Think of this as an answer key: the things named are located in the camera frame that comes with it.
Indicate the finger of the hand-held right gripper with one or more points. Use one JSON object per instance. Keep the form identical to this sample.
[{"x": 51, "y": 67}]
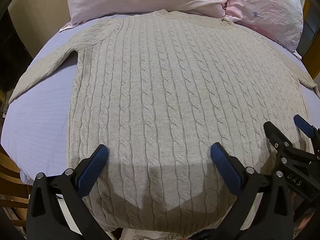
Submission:
[
  {"x": 273, "y": 133},
  {"x": 303, "y": 125}
]

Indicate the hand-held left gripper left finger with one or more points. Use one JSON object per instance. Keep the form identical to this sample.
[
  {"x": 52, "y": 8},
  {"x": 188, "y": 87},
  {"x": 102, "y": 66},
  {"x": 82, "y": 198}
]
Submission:
[{"x": 93, "y": 168}]

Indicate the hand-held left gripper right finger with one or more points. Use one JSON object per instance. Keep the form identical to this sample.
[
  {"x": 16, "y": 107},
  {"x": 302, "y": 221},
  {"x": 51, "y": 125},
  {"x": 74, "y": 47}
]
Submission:
[{"x": 224, "y": 168}]

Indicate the lavender bed sheet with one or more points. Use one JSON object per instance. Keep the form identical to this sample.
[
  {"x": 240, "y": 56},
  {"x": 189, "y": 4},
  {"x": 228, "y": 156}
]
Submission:
[{"x": 37, "y": 130}]

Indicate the wooden chair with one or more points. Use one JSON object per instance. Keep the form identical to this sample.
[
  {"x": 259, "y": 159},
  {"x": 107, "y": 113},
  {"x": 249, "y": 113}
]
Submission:
[{"x": 11, "y": 180}]

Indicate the wooden headboard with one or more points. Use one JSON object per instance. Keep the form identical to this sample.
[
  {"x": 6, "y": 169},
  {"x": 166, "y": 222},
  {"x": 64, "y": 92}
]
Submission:
[{"x": 311, "y": 42}]

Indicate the white patterned cloth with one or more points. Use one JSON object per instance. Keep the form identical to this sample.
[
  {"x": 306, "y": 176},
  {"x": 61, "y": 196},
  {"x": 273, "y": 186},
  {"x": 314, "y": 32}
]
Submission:
[{"x": 155, "y": 235}]

